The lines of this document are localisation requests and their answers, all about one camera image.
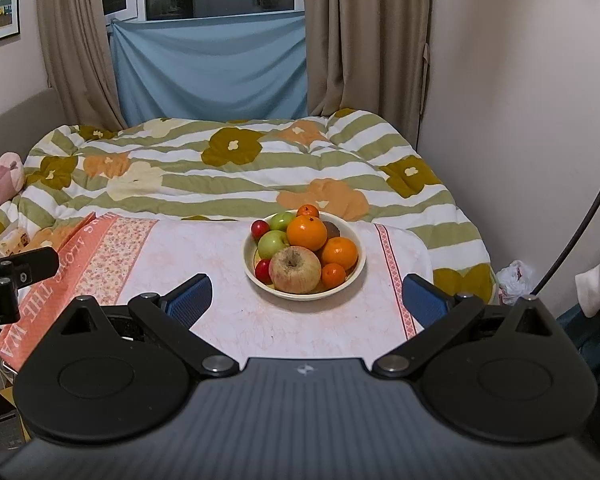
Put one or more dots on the beige curtain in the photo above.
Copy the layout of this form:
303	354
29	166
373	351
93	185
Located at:
75	50
365	45

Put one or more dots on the green striped floral quilt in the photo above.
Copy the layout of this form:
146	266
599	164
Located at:
260	165

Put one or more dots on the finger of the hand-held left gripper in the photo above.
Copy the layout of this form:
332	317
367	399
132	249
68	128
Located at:
37	266

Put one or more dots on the pink floral tablecloth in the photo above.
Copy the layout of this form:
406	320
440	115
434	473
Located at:
205	250

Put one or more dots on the tissue pack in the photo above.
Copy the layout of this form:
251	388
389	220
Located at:
12	241

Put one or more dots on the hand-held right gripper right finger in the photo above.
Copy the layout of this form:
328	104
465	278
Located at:
422	301

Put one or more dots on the light blue cloth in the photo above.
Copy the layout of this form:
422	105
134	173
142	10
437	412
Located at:
210	70

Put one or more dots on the grey bed headboard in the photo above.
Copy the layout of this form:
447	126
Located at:
15	120

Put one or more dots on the large orange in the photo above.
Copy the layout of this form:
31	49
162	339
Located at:
306	232
339	252

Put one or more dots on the large yellowish apple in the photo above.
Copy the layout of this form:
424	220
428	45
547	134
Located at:
294	271

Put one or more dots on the dark blue cloth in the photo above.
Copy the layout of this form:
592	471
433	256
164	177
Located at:
587	345

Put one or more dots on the small green apple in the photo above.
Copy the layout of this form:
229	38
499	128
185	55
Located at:
280	220
271	244

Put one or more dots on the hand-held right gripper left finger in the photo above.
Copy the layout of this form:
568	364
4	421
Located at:
190	300

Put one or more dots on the brown kiwi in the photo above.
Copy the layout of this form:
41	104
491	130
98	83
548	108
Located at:
333	230

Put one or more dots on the cream bowl with cartoon print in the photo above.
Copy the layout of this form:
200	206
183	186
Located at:
352	272

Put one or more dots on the white plastic bag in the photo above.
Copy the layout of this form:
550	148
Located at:
516	280

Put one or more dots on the small tangerine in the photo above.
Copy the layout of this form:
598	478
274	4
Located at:
333	275
307	210

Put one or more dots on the small red fruit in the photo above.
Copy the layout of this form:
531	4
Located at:
263	270
258	230

